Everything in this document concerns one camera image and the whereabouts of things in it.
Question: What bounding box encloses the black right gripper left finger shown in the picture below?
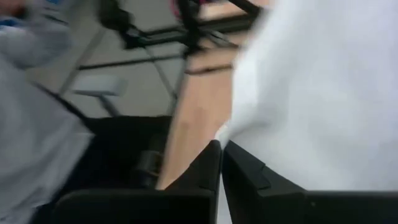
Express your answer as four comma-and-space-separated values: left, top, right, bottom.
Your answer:
52, 139, 222, 224

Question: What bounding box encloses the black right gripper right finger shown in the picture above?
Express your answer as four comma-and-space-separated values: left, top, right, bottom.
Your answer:
222, 140, 398, 224

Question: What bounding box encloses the white cloth napkin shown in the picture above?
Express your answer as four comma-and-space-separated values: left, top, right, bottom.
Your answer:
216, 0, 398, 224

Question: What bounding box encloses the white paper sheet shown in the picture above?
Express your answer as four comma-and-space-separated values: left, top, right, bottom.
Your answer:
71, 74, 128, 97

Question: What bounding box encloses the black table frame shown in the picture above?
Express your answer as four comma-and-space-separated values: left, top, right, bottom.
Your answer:
96, 0, 264, 77

